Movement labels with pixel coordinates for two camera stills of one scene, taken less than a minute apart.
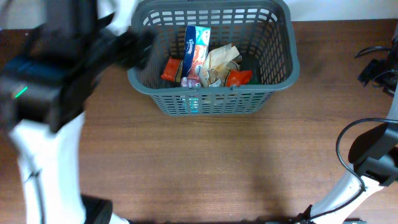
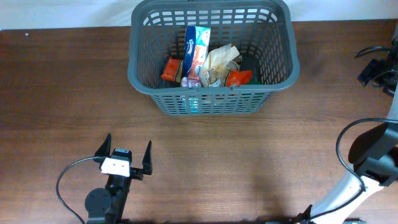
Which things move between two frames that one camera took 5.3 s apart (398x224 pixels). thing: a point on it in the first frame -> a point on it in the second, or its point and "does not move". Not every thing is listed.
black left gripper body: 125,45 -> 135,171
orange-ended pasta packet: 172,69 does not move
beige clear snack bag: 217,63 does not move
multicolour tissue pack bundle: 196,44 does not move
